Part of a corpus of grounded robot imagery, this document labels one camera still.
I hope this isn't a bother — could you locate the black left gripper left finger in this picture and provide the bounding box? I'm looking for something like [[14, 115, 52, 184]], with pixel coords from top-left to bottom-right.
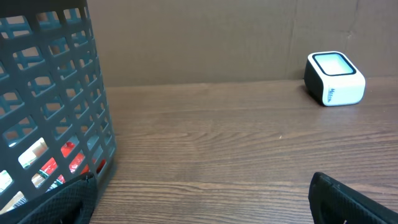
[[1, 172, 98, 224]]

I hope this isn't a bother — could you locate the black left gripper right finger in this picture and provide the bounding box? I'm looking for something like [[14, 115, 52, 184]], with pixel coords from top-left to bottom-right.
[[308, 172, 397, 224]]

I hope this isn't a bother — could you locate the grey plastic mesh basket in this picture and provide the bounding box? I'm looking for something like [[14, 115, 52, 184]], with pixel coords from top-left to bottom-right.
[[1, 0, 116, 213]]

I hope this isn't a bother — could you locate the white barcode scanner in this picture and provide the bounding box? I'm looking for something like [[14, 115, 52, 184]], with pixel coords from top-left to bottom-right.
[[303, 51, 366, 106]]

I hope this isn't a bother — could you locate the red orange pasta packet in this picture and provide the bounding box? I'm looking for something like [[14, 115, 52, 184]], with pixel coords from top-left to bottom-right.
[[37, 141, 106, 190]]

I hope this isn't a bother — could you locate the brown cardboard backboard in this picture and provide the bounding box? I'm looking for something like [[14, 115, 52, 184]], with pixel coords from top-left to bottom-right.
[[88, 0, 397, 86]]

